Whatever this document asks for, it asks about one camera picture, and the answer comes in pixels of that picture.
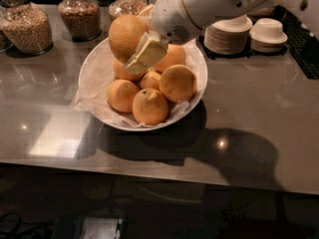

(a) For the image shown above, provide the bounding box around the large orange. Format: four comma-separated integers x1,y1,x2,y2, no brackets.
159,65,197,103
109,15,148,63

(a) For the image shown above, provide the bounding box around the white paper bowl liner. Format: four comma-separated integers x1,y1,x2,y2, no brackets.
69,38,201,129

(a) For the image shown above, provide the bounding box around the orange front left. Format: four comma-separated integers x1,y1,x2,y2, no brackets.
107,79,140,114

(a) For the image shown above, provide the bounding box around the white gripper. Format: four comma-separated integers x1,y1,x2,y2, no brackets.
125,0,266,75

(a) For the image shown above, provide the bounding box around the grey box under table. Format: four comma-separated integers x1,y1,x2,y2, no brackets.
80,217,124,239

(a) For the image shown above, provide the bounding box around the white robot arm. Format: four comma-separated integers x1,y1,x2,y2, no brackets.
125,0,319,74

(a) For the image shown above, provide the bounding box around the glass jar of grains left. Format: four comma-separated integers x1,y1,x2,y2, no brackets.
1,0,53,55

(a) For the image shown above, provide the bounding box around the orange back middle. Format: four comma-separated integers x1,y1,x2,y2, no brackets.
113,59,145,82

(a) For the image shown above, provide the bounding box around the orange front with stem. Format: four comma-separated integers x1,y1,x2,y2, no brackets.
133,89,169,125

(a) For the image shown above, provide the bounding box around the white paper bowl on plates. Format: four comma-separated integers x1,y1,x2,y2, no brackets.
212,15,252,33

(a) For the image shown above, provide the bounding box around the small stack of paper plates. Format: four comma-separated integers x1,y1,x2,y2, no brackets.
250,38,285,53

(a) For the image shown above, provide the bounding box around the glass jar of granola right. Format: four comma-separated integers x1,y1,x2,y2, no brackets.
109,0,148,21

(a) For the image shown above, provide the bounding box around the small white paper bowl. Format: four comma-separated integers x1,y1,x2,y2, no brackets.
249,18,287,44

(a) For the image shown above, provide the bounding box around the tall stack of paper plates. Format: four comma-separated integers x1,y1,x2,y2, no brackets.
204,26,249,55

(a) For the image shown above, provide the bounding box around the small orange in centre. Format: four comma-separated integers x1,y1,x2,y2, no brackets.
139,71,160,90

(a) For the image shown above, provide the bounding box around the glass jar of cereal middle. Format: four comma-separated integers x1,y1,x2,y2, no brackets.
58,0,101,41

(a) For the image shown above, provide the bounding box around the glass jar at left edge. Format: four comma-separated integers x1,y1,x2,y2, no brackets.
0,7,13,53

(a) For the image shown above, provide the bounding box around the orange back right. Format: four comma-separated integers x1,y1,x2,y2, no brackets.
154,44,186,73

